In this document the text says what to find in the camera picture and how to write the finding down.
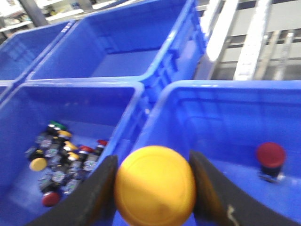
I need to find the rear right blue bin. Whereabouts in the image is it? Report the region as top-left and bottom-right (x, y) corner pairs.
(25, 0), (207, 99)

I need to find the blue bin with buttons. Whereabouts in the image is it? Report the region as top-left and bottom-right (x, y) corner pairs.
(0, 82), (151, 226)

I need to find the rear left blue bin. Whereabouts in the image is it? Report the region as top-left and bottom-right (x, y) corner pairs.
(0, 19), (76, 95)

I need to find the yellow button in pile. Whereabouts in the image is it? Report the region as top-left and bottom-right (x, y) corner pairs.
(29, 158), (48, 171)

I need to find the red button in pile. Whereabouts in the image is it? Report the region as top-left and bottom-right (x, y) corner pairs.
(42, 191), (61, 207)

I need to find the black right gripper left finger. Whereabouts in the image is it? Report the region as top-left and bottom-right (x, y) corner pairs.
(27, 155), (118, 226)

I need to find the green button in pile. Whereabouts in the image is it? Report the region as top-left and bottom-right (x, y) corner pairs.
(48, 121), (67, 131)

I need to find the blue target bin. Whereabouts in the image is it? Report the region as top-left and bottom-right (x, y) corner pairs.
(120, 81), (301, 225)

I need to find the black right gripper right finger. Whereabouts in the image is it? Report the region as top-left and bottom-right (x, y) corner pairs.
(189, 150), (298, 226)

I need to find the yellow mushroom push button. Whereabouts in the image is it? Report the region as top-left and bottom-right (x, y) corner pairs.
(114, 145), (196, 226)

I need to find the red mushroom push button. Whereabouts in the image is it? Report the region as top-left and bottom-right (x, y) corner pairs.
(255, 142), (286, 183)

